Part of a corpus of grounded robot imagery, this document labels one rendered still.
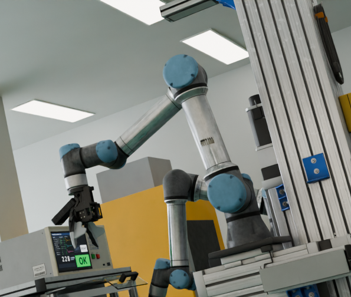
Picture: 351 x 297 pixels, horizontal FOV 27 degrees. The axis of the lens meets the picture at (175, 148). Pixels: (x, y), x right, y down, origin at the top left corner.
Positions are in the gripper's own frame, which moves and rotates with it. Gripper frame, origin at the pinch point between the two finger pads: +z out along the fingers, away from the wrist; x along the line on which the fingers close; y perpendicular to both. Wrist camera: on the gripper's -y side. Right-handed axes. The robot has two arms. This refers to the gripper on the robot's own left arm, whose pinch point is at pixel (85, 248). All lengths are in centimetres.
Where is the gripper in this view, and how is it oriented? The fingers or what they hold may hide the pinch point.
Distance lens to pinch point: 250.4
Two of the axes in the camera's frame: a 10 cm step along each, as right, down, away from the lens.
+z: 2.3, 9.5, -2.0
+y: 8.8, -2.9, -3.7
